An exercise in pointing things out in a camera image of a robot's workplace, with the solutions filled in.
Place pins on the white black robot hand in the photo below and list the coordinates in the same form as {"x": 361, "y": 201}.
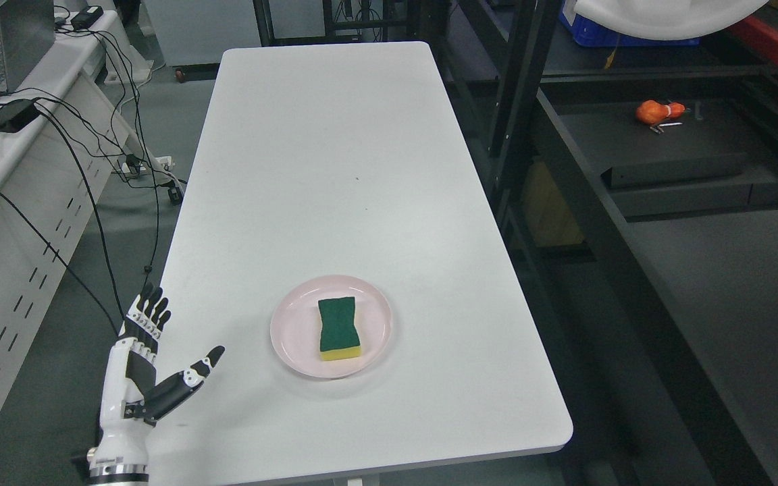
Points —
{"x": 133, "y": 401}

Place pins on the green yellow sponge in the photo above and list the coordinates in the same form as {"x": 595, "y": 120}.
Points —
{"x": 339, "y": 338}

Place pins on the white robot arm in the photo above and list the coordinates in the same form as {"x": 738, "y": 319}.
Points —
{"x": 117, "y": 474}

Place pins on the orange object on shelf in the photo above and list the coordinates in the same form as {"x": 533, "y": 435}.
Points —
{"x": 652, "y": 113}

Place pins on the pink plate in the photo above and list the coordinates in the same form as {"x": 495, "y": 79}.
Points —
{"x": 295, "y": 326}

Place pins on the white power strip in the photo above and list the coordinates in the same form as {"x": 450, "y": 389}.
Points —
{"x": 130, "y": 166}

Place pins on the white side desk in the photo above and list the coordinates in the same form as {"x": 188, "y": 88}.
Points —
{"x": 50, "y": 175}

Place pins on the white table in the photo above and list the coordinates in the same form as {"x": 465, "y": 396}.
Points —
{"x": 344, "y": 159}

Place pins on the black power adapter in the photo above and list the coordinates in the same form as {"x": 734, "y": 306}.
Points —
{"x": 86, "y": 17}
{"x": 15, "y": 115}

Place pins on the grey laptop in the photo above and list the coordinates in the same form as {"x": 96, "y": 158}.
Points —
{"x": 27, "y": 32}

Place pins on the black metal shelving rack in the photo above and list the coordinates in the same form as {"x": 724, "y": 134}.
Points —
{"x": 648, "y": 254}

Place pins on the blue plastic crate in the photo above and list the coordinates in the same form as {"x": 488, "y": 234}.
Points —
{"x": 587, "y": 33}

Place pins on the white curved cover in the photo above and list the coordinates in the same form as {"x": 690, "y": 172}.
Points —
{"x": 666, "y": 20}

